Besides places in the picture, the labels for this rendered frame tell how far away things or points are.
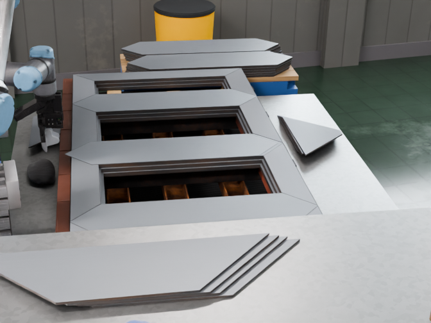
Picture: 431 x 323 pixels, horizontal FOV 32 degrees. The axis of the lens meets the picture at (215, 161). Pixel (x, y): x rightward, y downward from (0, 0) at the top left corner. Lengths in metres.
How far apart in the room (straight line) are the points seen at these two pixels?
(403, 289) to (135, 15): 4.08
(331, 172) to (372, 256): 1.03
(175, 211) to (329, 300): 0.78
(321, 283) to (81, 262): 0.52
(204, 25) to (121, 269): 3.53
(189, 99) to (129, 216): 0.93
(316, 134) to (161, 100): 0.63
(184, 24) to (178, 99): 1.97
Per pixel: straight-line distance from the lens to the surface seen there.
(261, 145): 2.66
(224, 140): 2.69
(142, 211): 2.25
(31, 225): 2.57
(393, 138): 4.89
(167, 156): 2.57
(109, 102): 3.02
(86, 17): 5.40
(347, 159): 2.85
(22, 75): 2.36
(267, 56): 3.58
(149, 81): 3.26
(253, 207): 2.28
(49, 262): 1.67
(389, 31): 6.28
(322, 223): 1.85
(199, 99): 3.04
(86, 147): 2.66
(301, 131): 2.95
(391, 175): 4.43
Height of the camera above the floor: 2.01
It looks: 27 degrees down
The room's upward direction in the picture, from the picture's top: 1 degrees clockwise
